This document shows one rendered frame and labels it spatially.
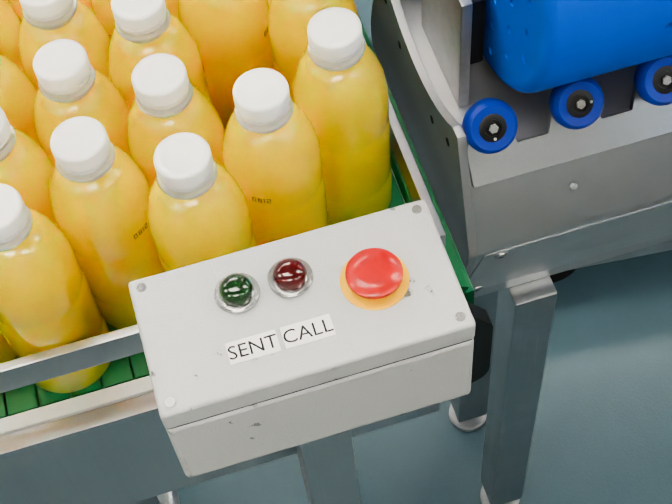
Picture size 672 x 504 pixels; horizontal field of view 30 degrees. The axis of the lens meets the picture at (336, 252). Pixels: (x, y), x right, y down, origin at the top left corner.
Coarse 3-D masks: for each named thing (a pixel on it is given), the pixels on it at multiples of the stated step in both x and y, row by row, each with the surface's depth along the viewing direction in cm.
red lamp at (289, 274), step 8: (280, 264) 79; (288, 264) 78; (296, 264) 78; (280, 272) 78; (288, 272) 78; (296, 272) 78; (304, 272) 78; (280, 280) 78; (288, 280) 78; (296, 280) 78; (304, 280) 78; (280, 288) 78; (288, 288) 78; (296, 288) 78
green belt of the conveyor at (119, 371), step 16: (416, 160) 110; (400, 176) 107; (432, 192) 108; (448, 240) 105; (448, 256) 104; (464, 272) 104; (464, 288) 102; (112, 368) 99; (128, 368) 99; (144, 368) 99; (32, 384) 99; (96, 384) 99; (112, 384) 99; (0, 400) 98; (16, 400) 98; (32, 400) 98; (48, 400) 98; (0, 416) 98
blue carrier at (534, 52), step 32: (512, 0) 94; (544, 0) 86; (576, 0) 86; (608, 0) 87; (640, 0) 88; (512, 32) 96; (544, 32) 89; (576, 32) 88; (608, 32) 90; (640, 32) 91; (512, 64) 98; (544, 64) 91; (576, 64) 92; (608, 64) 94
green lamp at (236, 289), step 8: (224, 280) 78; (232, 280) 78; (240, 280) 78; (248, 280) 78; (224, 288) 78; (232, 288) 78; (240, 288) 78; (248, 288) 78; (224, 296) 78; (232, 296) 78; (240, 296) 78; (248, 296) 78; (232, 304) 78; (240, 304) 78
